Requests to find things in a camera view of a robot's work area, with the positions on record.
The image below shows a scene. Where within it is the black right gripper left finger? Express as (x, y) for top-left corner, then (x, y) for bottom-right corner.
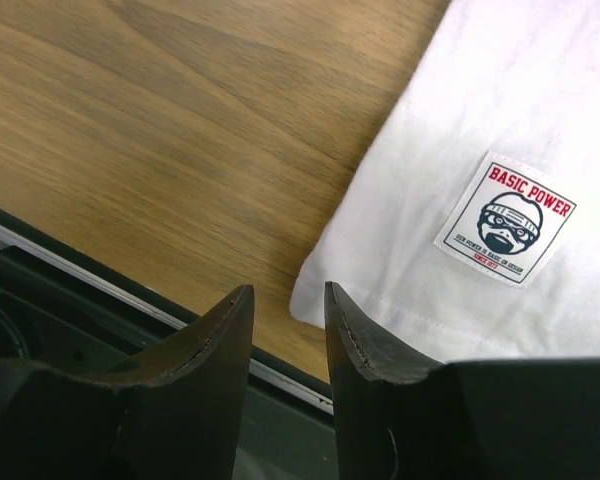
(0, 285), (254, 479)

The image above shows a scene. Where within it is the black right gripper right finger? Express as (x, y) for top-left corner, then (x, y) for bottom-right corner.
(324, 282), (600, 479)

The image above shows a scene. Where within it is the white printed tank top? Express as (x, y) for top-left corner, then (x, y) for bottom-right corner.
(290, 1), (600, 361)

